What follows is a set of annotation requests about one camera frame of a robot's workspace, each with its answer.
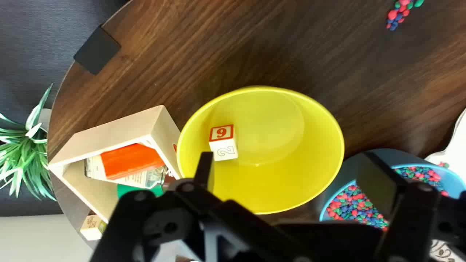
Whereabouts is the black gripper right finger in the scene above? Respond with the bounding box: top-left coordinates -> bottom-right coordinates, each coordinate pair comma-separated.
355,149 -> 407,222

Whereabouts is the orange white packet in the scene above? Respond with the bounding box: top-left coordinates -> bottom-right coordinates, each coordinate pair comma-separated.
84,142 -> 172,187

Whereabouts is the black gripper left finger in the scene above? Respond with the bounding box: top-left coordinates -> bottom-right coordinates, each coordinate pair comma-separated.
192,149 -> 215,192

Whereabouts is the patterned white paper cup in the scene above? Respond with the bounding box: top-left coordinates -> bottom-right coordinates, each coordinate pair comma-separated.
428,238 -> 460,262

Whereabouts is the loose colourful beads pile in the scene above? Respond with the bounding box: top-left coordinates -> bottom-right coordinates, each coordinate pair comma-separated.
384,0 -> 426,31

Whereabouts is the blue bowl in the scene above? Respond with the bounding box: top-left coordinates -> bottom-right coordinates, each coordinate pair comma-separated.
317,146 -> 466,231

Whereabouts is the colourful beads heap in bowl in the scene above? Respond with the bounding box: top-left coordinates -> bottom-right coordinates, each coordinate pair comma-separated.
324,164 -> 450,229

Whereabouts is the orange white number block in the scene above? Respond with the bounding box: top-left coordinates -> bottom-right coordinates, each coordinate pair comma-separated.
208,123 -> 240,162

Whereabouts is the small wooden picture block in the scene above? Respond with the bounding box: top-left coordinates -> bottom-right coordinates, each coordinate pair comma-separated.
78,213 -> 107,242

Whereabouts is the white paper napkin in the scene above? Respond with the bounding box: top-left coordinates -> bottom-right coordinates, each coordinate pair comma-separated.
423,107 -> 466,183

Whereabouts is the white open box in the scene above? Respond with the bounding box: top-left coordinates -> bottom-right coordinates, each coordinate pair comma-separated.
48,103 -> 183,224

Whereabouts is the yellow plastic bowl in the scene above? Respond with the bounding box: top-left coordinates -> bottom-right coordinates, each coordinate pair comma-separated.
174,85 -> 346,215

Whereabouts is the green potted plant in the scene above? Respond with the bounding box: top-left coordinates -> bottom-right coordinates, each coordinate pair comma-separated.
0,82 -> 57,200

